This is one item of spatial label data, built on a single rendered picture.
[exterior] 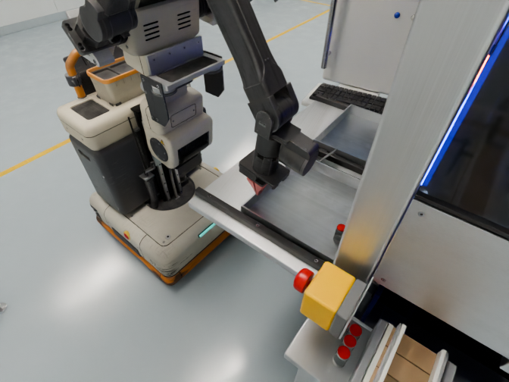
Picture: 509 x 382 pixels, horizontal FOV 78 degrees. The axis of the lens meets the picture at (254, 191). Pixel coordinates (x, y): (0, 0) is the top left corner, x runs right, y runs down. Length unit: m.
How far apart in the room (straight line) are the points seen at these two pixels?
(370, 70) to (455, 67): 1.17
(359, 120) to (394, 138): 0.78
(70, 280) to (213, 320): 0.78
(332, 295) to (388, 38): 1.13
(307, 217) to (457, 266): 0.40
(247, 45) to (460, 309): 0.50
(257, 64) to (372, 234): 0.32
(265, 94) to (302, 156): 0.13
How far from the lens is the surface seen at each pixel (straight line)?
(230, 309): 1.61
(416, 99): 0.35
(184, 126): 1.23
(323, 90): 1.42
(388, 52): 1.46
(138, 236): 1.59
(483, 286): 0.48
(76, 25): 0.98
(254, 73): 0.56
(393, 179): 0.40
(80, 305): 1.83
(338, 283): 0.52
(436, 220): 0.42
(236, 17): 0.56
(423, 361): 0.62
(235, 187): 0.84
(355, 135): 1.08
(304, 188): 0.85
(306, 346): 0.63
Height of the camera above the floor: 1.47
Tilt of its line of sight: 45 degrees down
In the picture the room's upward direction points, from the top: straight up
